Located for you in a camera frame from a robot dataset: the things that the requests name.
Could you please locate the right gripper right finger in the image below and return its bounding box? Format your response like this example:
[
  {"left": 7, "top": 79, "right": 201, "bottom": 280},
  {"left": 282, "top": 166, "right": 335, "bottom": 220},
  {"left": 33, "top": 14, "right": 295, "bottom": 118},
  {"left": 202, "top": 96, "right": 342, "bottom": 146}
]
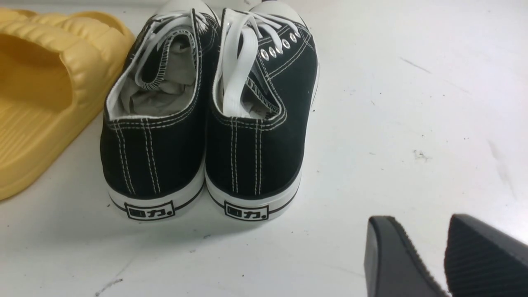
[{"left": 444, "top": 214, "right": 528, "bottom": 297}]

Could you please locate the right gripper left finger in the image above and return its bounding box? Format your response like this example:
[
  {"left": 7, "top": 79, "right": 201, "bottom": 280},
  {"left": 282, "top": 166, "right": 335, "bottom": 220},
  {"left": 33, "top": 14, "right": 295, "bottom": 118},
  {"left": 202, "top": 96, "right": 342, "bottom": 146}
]
[{"left": 364, "top": 216, "right": 448, "bottom": 297}]

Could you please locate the black canvas sneaker right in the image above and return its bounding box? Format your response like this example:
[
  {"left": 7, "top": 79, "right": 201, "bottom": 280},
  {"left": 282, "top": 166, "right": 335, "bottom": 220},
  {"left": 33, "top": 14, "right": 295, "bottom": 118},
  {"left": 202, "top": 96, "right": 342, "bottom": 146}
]
[{"left": 205, "top": 0, "right": 319, "bottom": 223}]

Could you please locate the black canvas sneaker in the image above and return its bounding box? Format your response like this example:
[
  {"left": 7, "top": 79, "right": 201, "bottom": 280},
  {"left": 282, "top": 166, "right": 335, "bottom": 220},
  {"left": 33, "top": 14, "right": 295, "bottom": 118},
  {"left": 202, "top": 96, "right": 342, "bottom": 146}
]
[
  {"left": 205, "top": 0, "right": 319, "bottom": 223},
  {"left": 100, "top": 0, "right": 220, "bottom": 222}
]

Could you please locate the black canvas sneaker left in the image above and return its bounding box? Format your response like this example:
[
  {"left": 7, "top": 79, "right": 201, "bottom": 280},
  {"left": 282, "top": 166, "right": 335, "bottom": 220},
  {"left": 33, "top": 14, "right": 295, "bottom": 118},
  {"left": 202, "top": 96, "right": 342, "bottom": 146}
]
[{"left": 100, "top": 0, "right": 220, "bottom": 222}]

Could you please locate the yellow slipper right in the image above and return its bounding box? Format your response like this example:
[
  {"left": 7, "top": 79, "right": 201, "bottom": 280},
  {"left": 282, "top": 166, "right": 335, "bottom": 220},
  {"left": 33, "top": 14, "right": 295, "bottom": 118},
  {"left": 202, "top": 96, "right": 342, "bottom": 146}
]
[{"left": 0, "top": 8, "right": 134, "bottom": 200}]

